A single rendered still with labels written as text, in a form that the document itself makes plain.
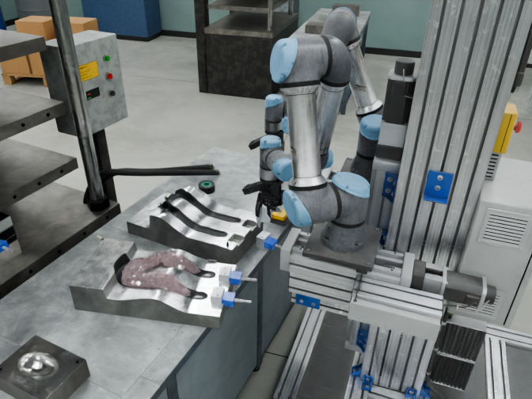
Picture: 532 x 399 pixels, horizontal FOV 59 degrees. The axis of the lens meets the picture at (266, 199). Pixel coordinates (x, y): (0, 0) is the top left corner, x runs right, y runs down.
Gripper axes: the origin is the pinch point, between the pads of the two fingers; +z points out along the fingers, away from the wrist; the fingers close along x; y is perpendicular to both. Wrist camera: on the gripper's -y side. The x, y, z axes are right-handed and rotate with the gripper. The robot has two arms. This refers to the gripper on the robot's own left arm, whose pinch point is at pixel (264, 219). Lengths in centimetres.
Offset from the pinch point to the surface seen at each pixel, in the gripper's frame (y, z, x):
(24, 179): -85, -10, -42
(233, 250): -2.0, 4.5, -17.7
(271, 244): 5.0, 8.7, -2.0
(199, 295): 0.3, 7.5, -40.6
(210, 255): -11.6, 9.9, -19.5
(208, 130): -207, 97, 223
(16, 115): -86, -35, -38
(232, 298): 11.4, 5.5, -37.0
